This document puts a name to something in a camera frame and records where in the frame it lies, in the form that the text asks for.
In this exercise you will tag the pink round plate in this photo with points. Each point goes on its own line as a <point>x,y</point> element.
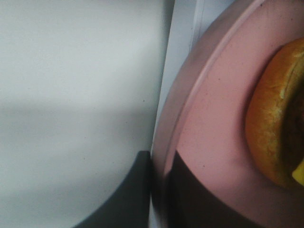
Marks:
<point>203,118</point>

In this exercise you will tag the white microwave oven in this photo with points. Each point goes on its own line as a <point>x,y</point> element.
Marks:
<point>190,19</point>

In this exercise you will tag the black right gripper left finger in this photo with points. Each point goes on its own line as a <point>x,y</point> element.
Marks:
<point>129,205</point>

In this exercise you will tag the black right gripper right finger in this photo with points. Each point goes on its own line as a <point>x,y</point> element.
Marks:
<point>191,205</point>

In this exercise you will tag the toy burger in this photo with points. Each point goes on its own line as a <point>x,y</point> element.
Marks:
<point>274,123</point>

